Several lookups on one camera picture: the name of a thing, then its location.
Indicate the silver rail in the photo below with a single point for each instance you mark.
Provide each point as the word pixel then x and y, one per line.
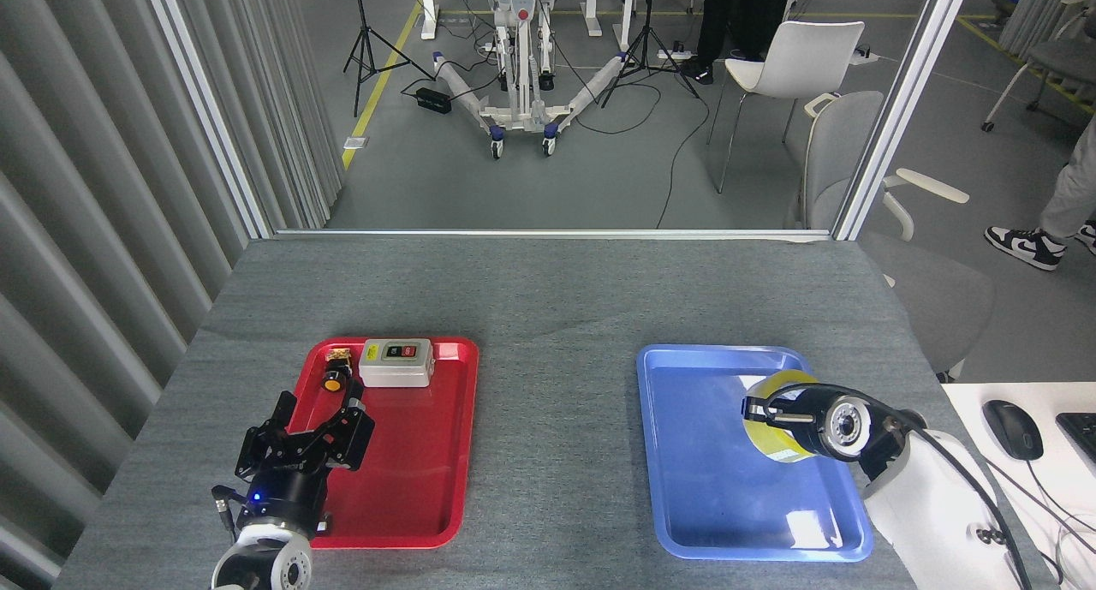
pixel 548 234

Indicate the white power strip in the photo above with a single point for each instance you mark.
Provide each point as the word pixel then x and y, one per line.
pixel 675 55
pixel 863 57

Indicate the person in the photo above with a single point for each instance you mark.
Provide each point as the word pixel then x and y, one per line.
pixel 1070 196
pixel 719 16

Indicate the grey floor plate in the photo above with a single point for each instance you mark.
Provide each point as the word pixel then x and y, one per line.
pixel 356 143

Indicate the black power adapter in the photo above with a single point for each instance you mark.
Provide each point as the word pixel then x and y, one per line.
pixel 433 100

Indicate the black computer mouse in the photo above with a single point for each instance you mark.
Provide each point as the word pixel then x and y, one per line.
pixel 1013 430

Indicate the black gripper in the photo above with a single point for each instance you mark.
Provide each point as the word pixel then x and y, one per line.
pixel 282 496
pixel 815 419

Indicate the red plastic tray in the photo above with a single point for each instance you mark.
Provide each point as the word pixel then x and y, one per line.
pixel 411 453

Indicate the dark grey office chair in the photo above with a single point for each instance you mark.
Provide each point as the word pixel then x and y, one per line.
pixel 1062 59

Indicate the white desk leg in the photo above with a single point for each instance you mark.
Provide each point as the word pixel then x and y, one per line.
pixel 628 8
pixel 591 8
pixel 427 8

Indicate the blue plastic tray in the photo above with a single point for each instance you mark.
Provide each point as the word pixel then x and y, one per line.
pixel 685 453

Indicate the silver post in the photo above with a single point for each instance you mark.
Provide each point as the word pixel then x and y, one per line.
pixel 901 102

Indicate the white two-button switch box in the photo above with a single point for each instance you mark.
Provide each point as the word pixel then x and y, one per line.
pixel 396 369

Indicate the black tripod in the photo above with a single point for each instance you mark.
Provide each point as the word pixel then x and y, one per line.
pixel 648 8
pixel 363 16

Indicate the white desk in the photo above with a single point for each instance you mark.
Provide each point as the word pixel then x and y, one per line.
pixel 1062 521

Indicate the black keyboard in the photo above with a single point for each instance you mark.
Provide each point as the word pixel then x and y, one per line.
pixel 1081 436

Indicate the white plastic chair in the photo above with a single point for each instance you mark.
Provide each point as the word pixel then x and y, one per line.
pixel 805 55

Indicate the white wheeled stand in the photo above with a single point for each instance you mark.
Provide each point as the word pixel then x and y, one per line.
pixel 516 76

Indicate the yellow push button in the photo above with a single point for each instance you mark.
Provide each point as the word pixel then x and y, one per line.
pixel 332 383

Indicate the yellow tape roll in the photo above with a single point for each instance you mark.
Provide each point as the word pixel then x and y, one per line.
pixel 771 444

